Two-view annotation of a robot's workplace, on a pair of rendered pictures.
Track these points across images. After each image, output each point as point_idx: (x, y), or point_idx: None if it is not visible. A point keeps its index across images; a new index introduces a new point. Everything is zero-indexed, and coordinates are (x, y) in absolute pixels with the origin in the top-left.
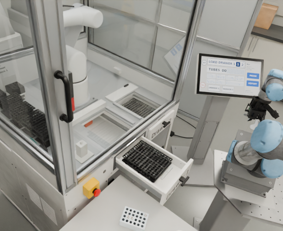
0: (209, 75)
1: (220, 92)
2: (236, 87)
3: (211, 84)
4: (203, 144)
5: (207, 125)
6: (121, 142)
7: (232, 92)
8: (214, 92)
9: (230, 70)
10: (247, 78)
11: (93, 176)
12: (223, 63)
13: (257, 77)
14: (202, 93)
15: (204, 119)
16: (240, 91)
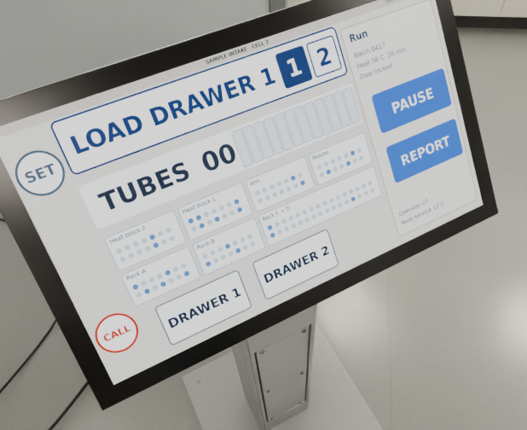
0: (130, 244)
1: (263, 310)
2: (345, 222)
3: (176, 292)
4: (285, 387)
5: (270, 356)
6: None
7: (332, 265)
8: (224, 332)
9: (259, 138)
10: (389, 133)
11: None
12: (191, 113)
13: (437, 97)
14: (143, 383)
15: (246, 351)
16: (373, 238)
